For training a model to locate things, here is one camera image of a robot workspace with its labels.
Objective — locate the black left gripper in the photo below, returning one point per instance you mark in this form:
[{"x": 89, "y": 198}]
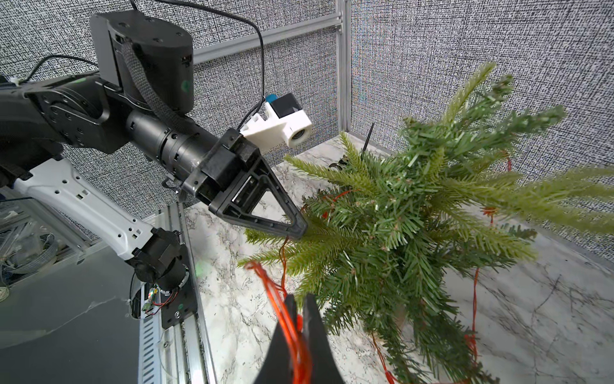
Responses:
[{"x": 222, "y": 179}]

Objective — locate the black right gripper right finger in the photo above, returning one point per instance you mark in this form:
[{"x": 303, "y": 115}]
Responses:
[{"x": 323, "y": 367}]

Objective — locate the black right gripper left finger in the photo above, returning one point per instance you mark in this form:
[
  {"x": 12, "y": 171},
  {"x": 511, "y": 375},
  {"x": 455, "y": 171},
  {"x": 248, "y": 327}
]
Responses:
[{"x": 277, "y": 367}]

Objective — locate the red string lights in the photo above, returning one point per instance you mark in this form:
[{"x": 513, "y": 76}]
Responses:
[{"x": 288, "y": 317}]

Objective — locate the small green christmas tree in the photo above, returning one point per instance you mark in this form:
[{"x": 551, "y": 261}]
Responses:
[{"x": 471, "y": 130}]

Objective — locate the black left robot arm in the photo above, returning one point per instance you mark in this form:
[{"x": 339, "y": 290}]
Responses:
[{"x": 142, "y": 93}]

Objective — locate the black mug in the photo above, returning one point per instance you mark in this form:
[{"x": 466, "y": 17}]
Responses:
[{"x": 341, "y": 164}]

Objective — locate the black stirrer stick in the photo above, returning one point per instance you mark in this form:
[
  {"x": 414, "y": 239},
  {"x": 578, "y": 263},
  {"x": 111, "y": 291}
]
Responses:
[{"x": 367, "y": 139}]

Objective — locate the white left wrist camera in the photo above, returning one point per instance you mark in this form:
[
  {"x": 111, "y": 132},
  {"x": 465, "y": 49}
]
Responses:
[{"x": 285, "y": 123}]

